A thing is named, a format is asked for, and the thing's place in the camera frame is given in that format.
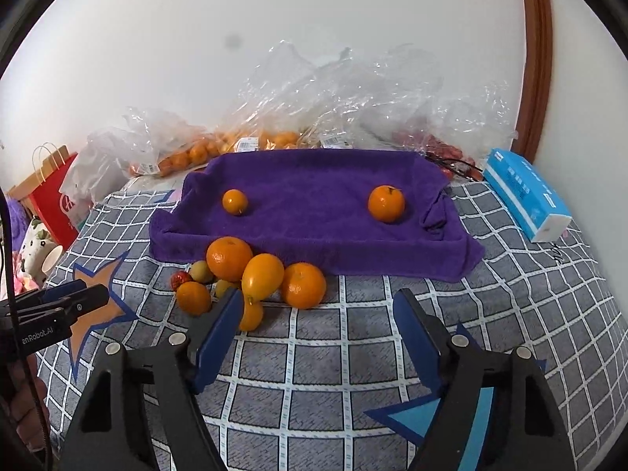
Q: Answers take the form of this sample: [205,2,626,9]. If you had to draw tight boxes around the red paper bag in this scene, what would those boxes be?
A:
[27,142,82,251]

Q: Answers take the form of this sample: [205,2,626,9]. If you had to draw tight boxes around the small oval kumquat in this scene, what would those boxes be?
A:
[238,299,265,332]

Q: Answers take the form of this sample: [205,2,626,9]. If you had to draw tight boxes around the blue tissue pack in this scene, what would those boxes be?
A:
[482,148,573,243]

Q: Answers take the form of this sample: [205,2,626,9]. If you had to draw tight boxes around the white spotted plush toy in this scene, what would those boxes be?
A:
[22,216,64,288]

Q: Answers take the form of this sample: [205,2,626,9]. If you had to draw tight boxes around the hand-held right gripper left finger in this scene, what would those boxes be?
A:
[59,288,245,471]

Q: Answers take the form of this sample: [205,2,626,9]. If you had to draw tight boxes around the thin black cord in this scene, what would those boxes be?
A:
[424,152,484,181]

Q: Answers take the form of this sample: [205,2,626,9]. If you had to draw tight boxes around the purple plush fabric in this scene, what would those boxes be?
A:
[6,199,34,256]

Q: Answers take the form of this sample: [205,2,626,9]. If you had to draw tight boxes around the yellow-orange oval fruit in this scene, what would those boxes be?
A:
[240,252,285,303]

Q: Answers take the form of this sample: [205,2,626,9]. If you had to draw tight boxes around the black cable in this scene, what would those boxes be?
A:
[0,189,55,471]

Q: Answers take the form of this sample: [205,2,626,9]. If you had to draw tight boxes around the clear bag of kumquats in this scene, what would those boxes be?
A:
[211,39,319,155]

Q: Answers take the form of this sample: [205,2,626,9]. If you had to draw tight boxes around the person's left hand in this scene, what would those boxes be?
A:
[10,356,50,449]

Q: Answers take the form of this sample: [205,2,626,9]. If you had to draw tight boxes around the white plastic bag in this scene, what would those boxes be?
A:
[59,126,133,229]

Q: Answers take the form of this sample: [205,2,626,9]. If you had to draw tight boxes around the large orange with stem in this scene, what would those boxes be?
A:
[368,185,406,224]

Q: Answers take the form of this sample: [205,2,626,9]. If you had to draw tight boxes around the purple towel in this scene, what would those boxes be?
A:
[148,150,486,283]

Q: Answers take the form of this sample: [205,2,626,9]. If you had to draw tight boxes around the brown wooden door frame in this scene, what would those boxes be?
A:
[513,0,555,162]

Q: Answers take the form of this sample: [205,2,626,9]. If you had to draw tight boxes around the grey checked blanket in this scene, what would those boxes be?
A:
[37,177,628,471]

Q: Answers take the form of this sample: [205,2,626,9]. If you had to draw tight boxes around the small orange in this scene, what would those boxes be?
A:
[222,189,249,217]
[175,281,213,317]

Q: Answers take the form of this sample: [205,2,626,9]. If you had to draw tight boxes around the clear bag of red fruit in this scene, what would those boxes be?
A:
[383,78,519,182]

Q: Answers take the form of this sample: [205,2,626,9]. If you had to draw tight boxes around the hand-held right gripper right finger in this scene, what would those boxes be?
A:
[392,288,576,471]

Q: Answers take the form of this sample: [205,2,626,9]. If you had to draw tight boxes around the pink flowered fabric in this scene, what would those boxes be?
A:
[12,250,47,298]

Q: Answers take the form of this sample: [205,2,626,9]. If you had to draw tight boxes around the clear bag of small oranges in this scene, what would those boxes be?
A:
[122,106,217,178]

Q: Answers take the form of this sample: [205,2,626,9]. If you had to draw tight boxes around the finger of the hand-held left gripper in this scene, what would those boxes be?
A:
[20,285,110,327]
[0,279,89,315]

